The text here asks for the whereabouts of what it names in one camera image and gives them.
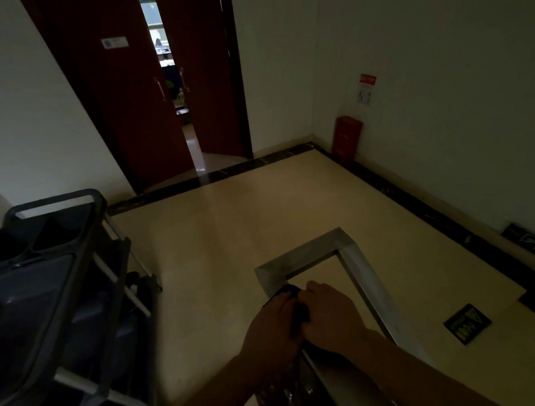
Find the dark red plain door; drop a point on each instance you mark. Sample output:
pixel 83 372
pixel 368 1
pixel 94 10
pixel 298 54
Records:
pixel 204 75

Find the dark cleaning cloth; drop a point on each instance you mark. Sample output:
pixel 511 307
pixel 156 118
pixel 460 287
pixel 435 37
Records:
pixel 299 316

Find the person's right hand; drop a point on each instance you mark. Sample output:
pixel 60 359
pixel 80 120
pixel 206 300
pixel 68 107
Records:
pixel 334 322

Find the black yellow floor sticker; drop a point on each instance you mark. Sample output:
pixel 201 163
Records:
pixel 467 324

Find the black floor sign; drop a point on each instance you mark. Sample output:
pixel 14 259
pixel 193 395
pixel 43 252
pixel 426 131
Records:
pixel 520 237

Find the white door sign plate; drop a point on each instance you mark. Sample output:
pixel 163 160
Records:
pixel 114 42

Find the person's left hand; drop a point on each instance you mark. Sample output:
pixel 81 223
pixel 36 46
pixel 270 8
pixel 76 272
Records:
pixel 267 334

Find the dark red door with sign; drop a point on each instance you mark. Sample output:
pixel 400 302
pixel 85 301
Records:
pixel 125 108

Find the person's left forearm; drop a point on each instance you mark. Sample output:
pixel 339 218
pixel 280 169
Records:
pixel 225 385

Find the person's left fingers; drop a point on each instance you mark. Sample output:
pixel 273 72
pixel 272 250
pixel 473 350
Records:
pixel 284 303

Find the red and white wall notice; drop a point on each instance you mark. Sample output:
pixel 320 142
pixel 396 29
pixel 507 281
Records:
pixel 367 88

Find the red fire extinguisher box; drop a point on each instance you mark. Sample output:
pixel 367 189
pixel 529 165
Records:
pixel 347 138

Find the person's right forearm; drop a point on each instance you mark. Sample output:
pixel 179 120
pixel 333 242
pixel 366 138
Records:
pixel 413 376

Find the person's right fingers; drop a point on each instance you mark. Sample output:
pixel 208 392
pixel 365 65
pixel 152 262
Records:
pixel 311 307

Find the stainless steel handrail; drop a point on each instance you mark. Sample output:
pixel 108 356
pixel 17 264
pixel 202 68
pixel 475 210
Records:
pixel 368 280

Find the grey cleaning cart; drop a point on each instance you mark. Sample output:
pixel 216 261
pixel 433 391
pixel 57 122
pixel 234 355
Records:
pixel 54 301

